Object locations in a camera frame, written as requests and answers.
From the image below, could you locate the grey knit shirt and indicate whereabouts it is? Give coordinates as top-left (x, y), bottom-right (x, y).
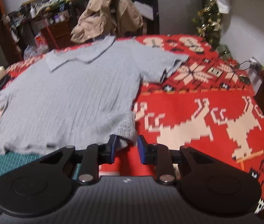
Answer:
top-left (0, 36), bottom-right (188, 155)

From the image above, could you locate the green cutting mat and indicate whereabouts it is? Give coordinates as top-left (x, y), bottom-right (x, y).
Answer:
top-left (0, 151), bottom-right (83, 184)

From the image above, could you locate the grey refrigerator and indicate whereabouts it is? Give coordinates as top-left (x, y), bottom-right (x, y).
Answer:
top-left (158, 0), bottom-right (203, 34)

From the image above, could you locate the white charger with cable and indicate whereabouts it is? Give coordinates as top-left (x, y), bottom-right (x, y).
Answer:
top-left (230, 57), bottom-right (263, 85)

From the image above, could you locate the red christmas pattern blanket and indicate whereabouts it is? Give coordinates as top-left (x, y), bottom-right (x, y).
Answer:
top-left (0, 34), bottom-right (264, 215)

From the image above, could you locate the small decorated christmas tree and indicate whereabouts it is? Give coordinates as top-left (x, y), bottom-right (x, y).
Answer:
top-left (193, 0), bottom-right (221, 49)

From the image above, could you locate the white plastic bag on floor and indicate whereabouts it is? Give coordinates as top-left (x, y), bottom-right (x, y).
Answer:
top-left (23, 45), bottom-right (49, 60)

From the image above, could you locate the brown wooden drawer cabinet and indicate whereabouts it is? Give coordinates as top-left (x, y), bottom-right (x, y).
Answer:
top-left (40, 19), bottom-right (74, 50)

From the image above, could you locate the beige jacket on chair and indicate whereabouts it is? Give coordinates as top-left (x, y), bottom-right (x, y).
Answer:
top-left (70, 0), bottom-right (144, 44)

